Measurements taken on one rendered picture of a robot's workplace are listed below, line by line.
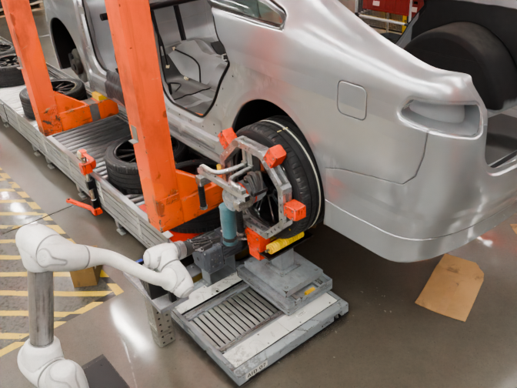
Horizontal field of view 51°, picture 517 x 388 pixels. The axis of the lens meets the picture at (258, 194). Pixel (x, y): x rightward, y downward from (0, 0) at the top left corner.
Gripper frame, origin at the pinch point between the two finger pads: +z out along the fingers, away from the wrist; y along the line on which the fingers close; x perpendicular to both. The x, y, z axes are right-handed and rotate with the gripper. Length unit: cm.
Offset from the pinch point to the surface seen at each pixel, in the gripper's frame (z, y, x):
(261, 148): 20, -5, -49
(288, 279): 54, -10, 35
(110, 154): 39, 172, 10
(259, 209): 41.8, 10.2, -5.3
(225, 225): 20.6, 14.5, 2.2
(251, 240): 33.7, 5.2, 10.4
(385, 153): 23, -73, -67
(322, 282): 71, -23, 35
